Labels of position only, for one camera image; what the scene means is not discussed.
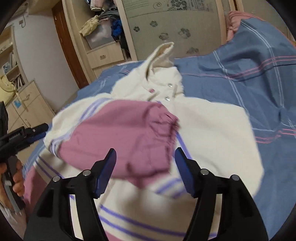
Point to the brown wooden door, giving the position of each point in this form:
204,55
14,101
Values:
67,45

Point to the pink quilt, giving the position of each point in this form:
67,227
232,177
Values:
233,21

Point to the person's left hand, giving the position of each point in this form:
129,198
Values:
18,188

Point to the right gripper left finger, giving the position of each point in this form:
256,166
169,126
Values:
51,218

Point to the yellow handbag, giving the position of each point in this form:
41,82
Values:
8,90

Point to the blue hanging clothes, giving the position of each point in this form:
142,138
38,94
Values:
116,29

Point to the pink and cream hooded jacket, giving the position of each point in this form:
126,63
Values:
145,118

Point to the light wood side cabinet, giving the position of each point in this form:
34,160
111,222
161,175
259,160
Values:
29,109

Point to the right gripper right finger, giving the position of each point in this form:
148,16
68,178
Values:
239,219

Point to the wardrobe drawer unit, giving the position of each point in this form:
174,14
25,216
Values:
105,57

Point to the translucent storage box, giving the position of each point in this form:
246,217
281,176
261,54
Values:
101,35

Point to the yellow cloth bag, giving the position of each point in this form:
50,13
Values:
89,26

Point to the blue plaid blanket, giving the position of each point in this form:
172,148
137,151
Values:
255,71

